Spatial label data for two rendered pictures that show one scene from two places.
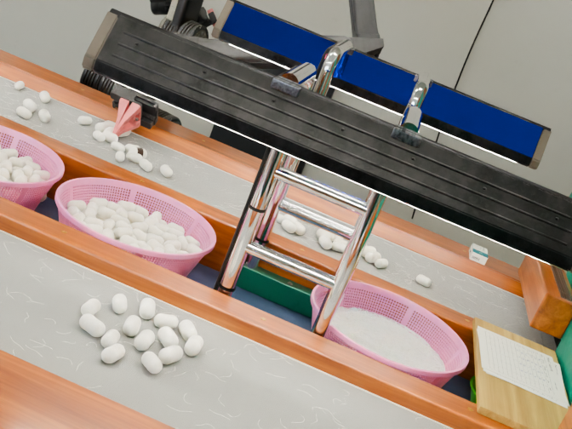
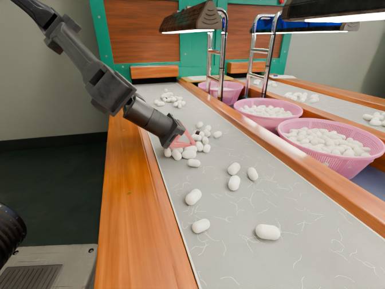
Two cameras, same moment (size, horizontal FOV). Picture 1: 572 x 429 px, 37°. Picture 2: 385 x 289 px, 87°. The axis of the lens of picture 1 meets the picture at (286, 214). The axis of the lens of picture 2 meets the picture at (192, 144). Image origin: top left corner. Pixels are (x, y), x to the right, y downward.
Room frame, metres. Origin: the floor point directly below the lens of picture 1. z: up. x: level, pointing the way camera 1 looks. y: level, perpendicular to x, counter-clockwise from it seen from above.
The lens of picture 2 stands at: (1.88, 0.85, 1.02)
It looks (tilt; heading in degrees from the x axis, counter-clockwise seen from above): 28 degrees down; 247
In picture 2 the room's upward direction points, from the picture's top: straight up
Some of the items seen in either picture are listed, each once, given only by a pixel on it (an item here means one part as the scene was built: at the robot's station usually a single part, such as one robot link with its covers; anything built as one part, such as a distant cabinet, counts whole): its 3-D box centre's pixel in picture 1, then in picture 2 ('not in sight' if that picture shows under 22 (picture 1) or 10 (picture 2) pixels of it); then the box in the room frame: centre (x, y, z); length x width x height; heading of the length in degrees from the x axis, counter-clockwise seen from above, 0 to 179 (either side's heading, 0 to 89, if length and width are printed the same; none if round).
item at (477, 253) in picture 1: (478, 254); not in sight; (1.79, -0.42, 0.78); 0.06 x 0.04 x 0.02; 176
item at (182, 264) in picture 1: (129, 239); (264, 117); (1.28, 0.22, 0.72); 0.27 x 0.27 x 0.10
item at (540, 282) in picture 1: (545, 287); (154, 71); (1.57, -0.51, 0.83); 0.30 x 0.06 x 0.07; 176
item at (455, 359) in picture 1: (379, 347); (220, 93); (1.25, -0.22, 0.72); 0.27 x 0.27 x 0.10
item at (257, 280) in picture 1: (334, 179); (199, 66); (1.46, -0.06, 0.90); 0.20 x 0.19 x 0.45; 86
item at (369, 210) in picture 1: (295, 246); (271, 63); (1.06, -0.03, 0.90); 0.20 x 0.19 x 0.45; 86
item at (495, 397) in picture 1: (520, 378); (206, 78); (1.23, -0.43, 0.77); 0.33 x 0.15 x 0.01; 176
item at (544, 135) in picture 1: (380, 81); (181, 21); (1.54, -0.07, 1.08); 0.62 x 0.08 x 0.07; 86
